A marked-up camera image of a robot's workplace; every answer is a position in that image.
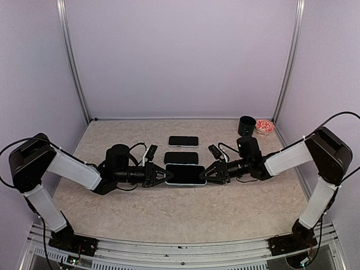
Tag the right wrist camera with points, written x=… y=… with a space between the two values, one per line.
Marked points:
x=218 y=153

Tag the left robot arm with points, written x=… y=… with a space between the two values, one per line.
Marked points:
x=34 y=157

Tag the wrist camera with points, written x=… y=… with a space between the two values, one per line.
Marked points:
x=149 y=154
x=218 y=153

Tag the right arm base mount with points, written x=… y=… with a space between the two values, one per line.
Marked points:
x=300 y=238

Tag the black phone case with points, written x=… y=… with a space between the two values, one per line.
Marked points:
x=167 y=161

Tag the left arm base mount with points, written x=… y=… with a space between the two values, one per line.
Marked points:
x=67 y=240

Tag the green edged smartphone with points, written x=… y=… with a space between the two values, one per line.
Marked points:
x=181 y=157

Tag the front aluminium rail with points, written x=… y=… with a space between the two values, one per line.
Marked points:
x=122 y=254

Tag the silver edged black smartphone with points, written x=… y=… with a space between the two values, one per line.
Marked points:
x=185 y=174

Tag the red white patterned bowl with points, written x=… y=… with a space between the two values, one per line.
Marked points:
x=264 y=127

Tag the dark green mug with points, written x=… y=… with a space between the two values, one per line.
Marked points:
x=246 y=126

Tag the left aluminium frame post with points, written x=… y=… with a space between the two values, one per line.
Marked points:
x=61 y=9

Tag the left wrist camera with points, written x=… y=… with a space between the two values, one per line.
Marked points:
x=149 y=154

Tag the aluminium frame post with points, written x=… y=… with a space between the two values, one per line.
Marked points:
x=300 y=8
x=61 y=9

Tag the right aluminium frame post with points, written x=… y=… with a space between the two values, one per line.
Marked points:
x=300 y=8

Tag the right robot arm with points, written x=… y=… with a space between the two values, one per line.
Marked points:
x=329 y=156

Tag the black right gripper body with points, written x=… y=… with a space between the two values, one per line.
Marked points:
x=235 y=170

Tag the light blue phone case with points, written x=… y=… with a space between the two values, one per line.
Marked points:
x=185 y=184

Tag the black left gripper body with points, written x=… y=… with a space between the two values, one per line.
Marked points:
x=146 y=178

